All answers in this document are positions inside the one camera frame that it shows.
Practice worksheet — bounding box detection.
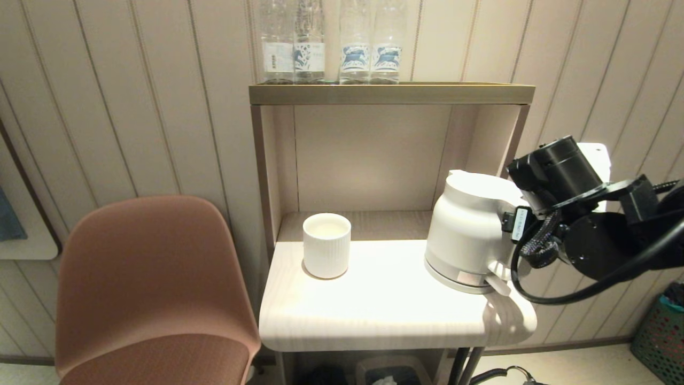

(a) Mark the clear bottle blue horse label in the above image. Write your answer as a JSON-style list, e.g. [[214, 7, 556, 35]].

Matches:
[[370, 0, 407, 84], [339, 0, 372, 84]]

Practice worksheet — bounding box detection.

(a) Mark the black braided cable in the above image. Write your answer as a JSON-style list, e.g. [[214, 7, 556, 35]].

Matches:
[[519, 209, 562, 268]]

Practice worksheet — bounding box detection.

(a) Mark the white round kettle base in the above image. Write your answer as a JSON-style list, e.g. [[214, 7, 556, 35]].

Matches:
[[425, 261, 495, 295]]

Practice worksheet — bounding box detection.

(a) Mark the clear bottle white text label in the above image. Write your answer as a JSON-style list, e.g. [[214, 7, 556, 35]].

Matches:
[[260, 0, 295, 85]]

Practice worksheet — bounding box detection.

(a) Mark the pink shell chair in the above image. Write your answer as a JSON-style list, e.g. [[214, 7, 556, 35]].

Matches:
[[55, 195, 261, 385]]

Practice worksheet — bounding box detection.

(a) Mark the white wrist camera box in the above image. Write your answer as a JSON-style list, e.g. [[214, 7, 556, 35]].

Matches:
[[578, 142, 611, 213]]

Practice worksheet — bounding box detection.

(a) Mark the grey trash bin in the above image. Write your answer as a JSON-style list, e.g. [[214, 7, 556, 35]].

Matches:
[[356, 356, 433, 385]]

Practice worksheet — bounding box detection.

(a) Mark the blue cloth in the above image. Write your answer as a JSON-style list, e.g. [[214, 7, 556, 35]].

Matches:
[[0, 187, 27, 241]]

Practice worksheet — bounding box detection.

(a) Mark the black power cord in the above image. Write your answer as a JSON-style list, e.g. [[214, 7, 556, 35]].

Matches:
[[469, 366, 546, 385]]

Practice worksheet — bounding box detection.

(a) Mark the beige shelf side table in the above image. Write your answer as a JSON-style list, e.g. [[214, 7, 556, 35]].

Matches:
[[248, 81, 538, 385]]

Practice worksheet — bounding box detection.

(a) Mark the green mesh basket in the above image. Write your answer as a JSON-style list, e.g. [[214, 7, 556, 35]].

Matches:
[[631, 282, 684, 384]]

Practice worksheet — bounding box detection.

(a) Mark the clear bottle blue patterned label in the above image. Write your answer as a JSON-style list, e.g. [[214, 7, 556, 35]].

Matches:
[[293, 0, 326, 84]]

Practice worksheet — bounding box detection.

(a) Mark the white electric kettle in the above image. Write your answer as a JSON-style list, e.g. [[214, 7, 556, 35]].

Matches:
[[425, 170, 531, 296]]

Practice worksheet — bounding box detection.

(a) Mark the white ribbed ceramic cup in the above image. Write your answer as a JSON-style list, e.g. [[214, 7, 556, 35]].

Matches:
[[302, 213, 352, 280]]

